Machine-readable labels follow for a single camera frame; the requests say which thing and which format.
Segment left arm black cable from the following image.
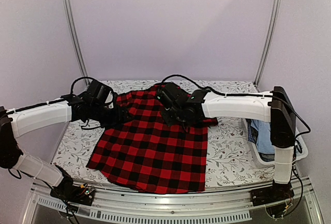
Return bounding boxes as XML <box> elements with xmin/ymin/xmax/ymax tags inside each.
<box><xmin>70</xmin><ymin>77</ymin><xmax>94</xmax><ymax>98</ymax></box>

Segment aluminium frame post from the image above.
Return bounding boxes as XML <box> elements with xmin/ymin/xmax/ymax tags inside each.
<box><xmin>254</xmin><ymin>0</ymin><xmax>281</xmax><ymax>88</ymax></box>
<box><xmin>63</xmin><ymin>0</ymin><xmax>88</xmax><ymax>77</ymax></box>

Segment white plastic laundry basket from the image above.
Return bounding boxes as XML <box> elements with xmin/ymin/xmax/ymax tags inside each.
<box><xmin>243</xmin><ymin>119</ymin><xmax>309</xmax><ymax>167</ymax></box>

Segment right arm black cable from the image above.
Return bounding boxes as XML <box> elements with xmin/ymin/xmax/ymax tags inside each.
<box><xmin>160</xmin><ymin>73</ymin><xmax>228</xmax><ymax>97</ymax></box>

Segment right aluminium frame post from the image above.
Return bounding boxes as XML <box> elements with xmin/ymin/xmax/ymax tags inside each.
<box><xmin>254</xmin><ymin>0</ymin><xmax>281</xmax><ymax>88</ymax></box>

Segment floral patterned table cloth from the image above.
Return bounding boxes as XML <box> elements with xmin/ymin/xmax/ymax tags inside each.
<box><xmin>52</xmin><ymin>80</ymin><xmax>274</xmax><ymax>189</ymax></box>

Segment aluminium front rail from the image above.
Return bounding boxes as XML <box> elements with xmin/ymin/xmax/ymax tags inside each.
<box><xmin>22</xmin><ymin>177</ymin><xmax>325</xmax><ymax>223</ymax></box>

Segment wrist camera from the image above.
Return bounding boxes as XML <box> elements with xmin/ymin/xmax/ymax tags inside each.
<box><xmin>156</xmin><ymin>83</ymin><xmax>188</xmax><ymax>110</ymax></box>
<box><xmin>83</xmin><ymin>80</ymin><xmax>113</xmax><ymax>106</ymax></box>

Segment light blue collared shirt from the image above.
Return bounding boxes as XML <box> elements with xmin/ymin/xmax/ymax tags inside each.
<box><xmin>251</xmin><ymin>120</ymin><xmax>275</xmax><ymax>155</ymax></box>

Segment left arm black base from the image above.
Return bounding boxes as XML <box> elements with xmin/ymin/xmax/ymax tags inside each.
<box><xmin>50</xmin><ymin>165</ymin><xmax>95</xmax><ymax>206</ymax></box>

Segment left aluminium frame post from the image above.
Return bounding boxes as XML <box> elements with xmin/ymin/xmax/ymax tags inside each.
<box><xmin>63</xmin><ymin>0</ymin><xmax>88</xmax><ymax>77</ymax></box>

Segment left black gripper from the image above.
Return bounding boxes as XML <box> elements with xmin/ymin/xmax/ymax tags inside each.
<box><xmin>91</xmin><ymin>103</ymin><xmax>134</xmax><ymax>131</ymax></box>

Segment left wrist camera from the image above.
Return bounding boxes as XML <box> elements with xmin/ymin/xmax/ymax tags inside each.
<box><xmin>83</xmin><ymin>80</ymin><xmax>113</xmax><ymax>106</ymax></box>

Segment dark checked shirt in basket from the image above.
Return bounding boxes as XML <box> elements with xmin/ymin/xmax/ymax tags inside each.
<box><xmin>246</xmin><ymin>119</ymin><xmax>258</xmax><ymax>144</ymax></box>

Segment red black plaid shirt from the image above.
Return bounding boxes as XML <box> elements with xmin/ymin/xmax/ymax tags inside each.
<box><xmin>87</xmin><ymin>86</ymin><xmax>218</xmax><ymax>194</ymax></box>

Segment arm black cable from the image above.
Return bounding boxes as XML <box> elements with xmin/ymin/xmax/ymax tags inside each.
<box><xmin>160</xmin><ymin>73</ymin><xmax>228</xmax><ymax>97</ymax></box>
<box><xmin>70</xmin><ymin>77</ymin><xmax>94</xmax><ymax>98</ymax></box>

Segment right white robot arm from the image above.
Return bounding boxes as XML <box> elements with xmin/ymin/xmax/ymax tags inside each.
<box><xmin>156</xmin><ymin>83</ymin><xmax>296</xmax><ymax>201</ymax></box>

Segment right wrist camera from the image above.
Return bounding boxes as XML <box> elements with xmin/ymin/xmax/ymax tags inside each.
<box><xmin>156</xmin><ymin>83</ymin><xmax>188</xmax><ymax>110</ymax></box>

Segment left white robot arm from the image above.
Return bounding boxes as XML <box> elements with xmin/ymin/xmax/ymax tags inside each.
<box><xmin>1</xmin><ymin>94</ymin><xmax>129</xmax><ymax>200</ymax></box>

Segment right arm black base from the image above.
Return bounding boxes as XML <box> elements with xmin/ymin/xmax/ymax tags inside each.
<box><xmin>250</xmin><ymin>181</ymin><xmax>294</xmax><ymax>206</ymax></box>

